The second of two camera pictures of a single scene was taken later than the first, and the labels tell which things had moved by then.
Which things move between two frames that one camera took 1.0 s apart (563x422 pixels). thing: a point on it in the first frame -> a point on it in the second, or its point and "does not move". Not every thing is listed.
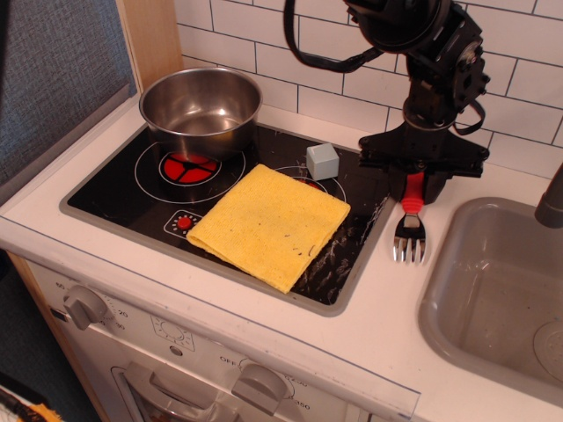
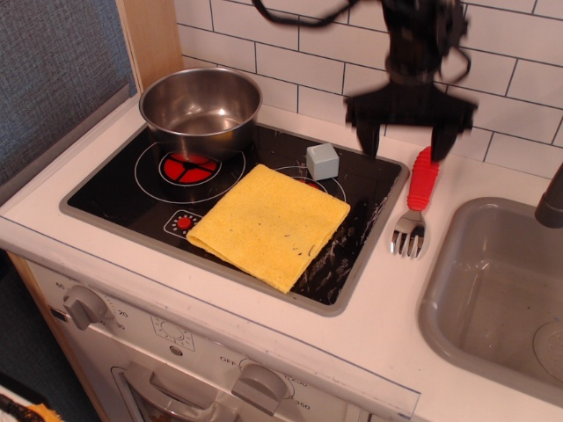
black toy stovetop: x=161 y=200 does not move
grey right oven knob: x=259 y=388 does not move
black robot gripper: x=442 y=152 -> x=409 y=104
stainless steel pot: x=202 y=112 does not move
